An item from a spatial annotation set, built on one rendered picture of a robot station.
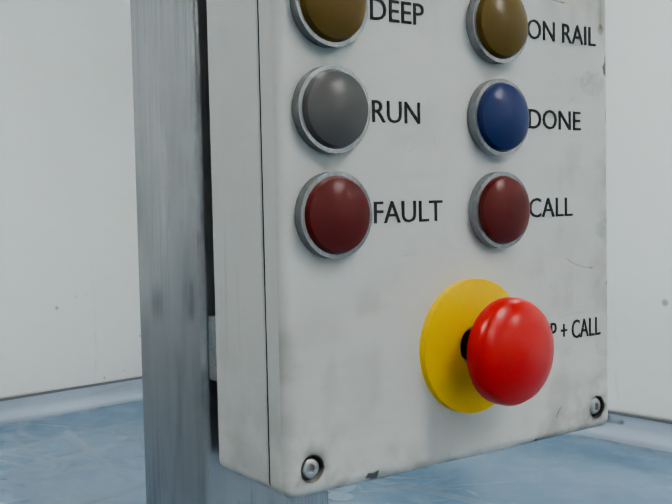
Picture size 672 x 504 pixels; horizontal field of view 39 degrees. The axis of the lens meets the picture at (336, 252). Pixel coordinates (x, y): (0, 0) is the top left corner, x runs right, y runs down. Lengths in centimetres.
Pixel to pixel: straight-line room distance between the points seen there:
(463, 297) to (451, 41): 10
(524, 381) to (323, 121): 12
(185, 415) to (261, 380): 6
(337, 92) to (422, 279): 8
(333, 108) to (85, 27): 427
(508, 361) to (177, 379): 14
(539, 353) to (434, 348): 4
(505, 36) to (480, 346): 12
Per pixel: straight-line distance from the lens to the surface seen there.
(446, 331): 36
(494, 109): 37
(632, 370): 373
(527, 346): 35
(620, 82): 372
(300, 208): 32
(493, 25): 37
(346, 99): 32
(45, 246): 440
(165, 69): 39
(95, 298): 452
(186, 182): 38
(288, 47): 32
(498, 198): 37
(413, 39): 36
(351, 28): 33
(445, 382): 36
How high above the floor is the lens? 92
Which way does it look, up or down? 3 degrees down
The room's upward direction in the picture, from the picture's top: 1 degrees counter-clockwise
